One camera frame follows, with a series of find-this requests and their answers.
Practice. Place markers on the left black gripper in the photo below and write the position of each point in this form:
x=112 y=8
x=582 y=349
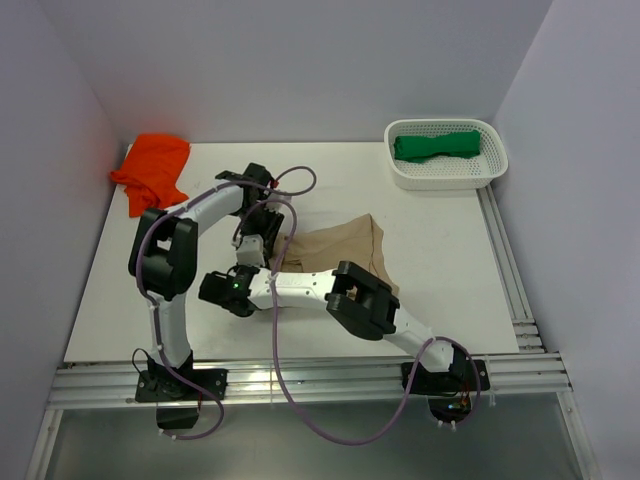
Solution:
x=269 y=233

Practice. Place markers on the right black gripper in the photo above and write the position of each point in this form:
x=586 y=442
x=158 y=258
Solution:
x=237 y=267

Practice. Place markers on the beige t-shirt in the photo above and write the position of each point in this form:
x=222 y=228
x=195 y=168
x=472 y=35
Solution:
x=359 y=241

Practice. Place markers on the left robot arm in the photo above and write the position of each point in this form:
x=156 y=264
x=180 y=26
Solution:
x=164 y=260

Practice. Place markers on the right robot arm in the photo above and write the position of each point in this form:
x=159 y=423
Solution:
x=360 y=302

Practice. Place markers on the orange t-shirt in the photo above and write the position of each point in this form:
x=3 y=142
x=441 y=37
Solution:
x=150 y=171

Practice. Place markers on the rolled green t-shirt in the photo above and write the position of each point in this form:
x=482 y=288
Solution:
x=419 y=149

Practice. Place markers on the white plastic basket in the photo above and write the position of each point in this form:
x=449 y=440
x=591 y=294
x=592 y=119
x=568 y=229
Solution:
x=446 y=172

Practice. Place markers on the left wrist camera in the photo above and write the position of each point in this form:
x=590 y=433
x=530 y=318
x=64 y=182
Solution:
x=275 y=202

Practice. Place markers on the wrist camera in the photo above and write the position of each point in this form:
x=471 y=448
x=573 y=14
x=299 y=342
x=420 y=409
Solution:
x=249 y=250
x=275 y=202

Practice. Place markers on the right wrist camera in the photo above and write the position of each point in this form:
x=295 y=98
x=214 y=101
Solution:
x=249 y=250

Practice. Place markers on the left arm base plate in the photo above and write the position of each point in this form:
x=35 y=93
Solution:
x=163 y=387

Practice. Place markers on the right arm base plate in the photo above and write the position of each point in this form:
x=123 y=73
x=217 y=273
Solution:
x=425 y=380

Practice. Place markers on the aluminium rail frame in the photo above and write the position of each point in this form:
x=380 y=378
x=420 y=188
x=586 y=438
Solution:
x=534 y=370

